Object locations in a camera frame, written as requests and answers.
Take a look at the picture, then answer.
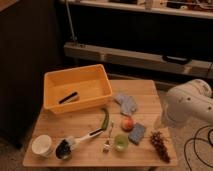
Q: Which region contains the dark grape bunch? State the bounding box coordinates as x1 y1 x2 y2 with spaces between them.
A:
150 131 171 163

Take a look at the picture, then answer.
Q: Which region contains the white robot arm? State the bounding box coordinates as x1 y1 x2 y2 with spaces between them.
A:
161 79 213 127

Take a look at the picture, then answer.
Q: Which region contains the yellow plastic tray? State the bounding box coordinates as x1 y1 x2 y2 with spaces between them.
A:
43 64 112 114

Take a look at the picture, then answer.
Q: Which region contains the light blue cloth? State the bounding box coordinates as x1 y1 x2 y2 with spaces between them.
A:
114 93 137 116

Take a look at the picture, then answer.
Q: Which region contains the green chili pepper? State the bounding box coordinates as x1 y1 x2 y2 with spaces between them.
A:
101 108 109 130

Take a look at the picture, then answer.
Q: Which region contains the peach fruit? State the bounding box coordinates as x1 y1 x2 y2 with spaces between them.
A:
121 117 134 131

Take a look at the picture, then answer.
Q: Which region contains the wooden table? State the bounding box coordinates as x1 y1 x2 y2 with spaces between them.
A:
23 80 177 168

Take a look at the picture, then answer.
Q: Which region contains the blue sponge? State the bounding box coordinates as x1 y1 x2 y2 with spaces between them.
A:
128 123 146 145

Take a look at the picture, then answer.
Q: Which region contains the green cup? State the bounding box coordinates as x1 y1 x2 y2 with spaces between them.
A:
114 134 129 152

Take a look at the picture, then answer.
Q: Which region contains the metal fork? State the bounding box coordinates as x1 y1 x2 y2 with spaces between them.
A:
103 121 114 153

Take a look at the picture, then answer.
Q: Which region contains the white bowl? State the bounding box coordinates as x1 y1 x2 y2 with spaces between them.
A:
31 135 52 157

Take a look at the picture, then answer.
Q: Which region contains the background shelf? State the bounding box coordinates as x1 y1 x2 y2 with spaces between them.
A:
59 0 213 20

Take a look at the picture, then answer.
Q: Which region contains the grey metal rail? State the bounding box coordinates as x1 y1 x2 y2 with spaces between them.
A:
64 42 213 79

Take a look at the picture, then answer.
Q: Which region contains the black cable on floor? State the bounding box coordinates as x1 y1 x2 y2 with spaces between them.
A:
183 124 213 171

